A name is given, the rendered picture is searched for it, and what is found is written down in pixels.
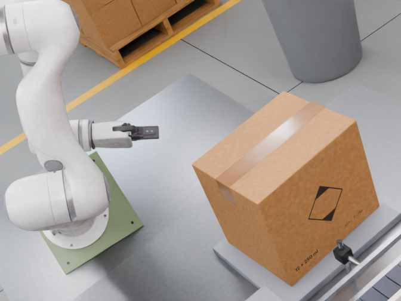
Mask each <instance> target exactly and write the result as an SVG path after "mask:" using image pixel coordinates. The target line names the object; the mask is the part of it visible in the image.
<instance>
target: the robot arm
mask: <svg viewBox="0 0 401 301"><path fill-rule="evenodd" d="M80 34H81V27H80V23H79V19H78V16H77V14H76V13H75V10H74V9H73V8H72V7H71V6H70V5H69V4H67V3H65V2H63V1H61V0H0V56H6V55H10V54H18V59H19V61H20V66H21V69H22V72H23V76H24V78H23V79H22V80H21V82H20V83H19V85H18V88H17V92H16V102H17V109H18V114H19V117H20V121H21V125H22V127H23V131H24V133H25V135H26V137H27V139H28V144H29V149H30V151H31V153H33V154H36V155H37V157H38V160H39V163H40V164H41V166H42V168H43V169H44V170H46V171H47V172H48V173H42V174H36V175H32V176H27V177H23V178H21V179H18V180H16V181H15V182H13V183H12V184H10V186H9V187H8V189H7V190H6V193H5V195H4V207H5V212H6V215H7V217H8V218H9V220H10V222H11V223H12V224H13V225H15V226H16V227H18V228H20V229H22V230H25V231H43V233H44V234H45V236H46V237H47V238H48V239H49V240H50V241H51V242H53V243H54V244H55V245H57V246H59V247H62V248H66V249H80V248H84V247H87V246H89V245H91V244H93V243H94V242H96V241H97V240H98V239H99V238H100V237H101V236H102V234H103V232H104V231H105V229H106V226H107V223H108V220H109V208H108V206H109V204H110V200H111V193H110V187H109V184H108V181H107V179H106V176H104V174H103V173H102V171H101V170H100V169H99V168H98V166H97V165H96V164H95V162H94V161H93V160H92V159H91V158H90V157H89V156H88V155H87V154H86V152H90V151H91V148H92V149H95V148H131V147H132V141H137V140H149V139H159V126H157V125H156V126H135V125H131V124H130V123H129V122H128V121H113V122H100V123H94V121H91V123H90V120H89V119H79V120H69V119H68V116H67V111H66V105H65V102H64V86H63V79H62V74H63V71H64V68H65V66H66V64H67V62H68V61H69V59H70V57H71V55H72V54H73V52H74V50H75V48H76V46H77V44H78V42H79V38H80Z"/></svg>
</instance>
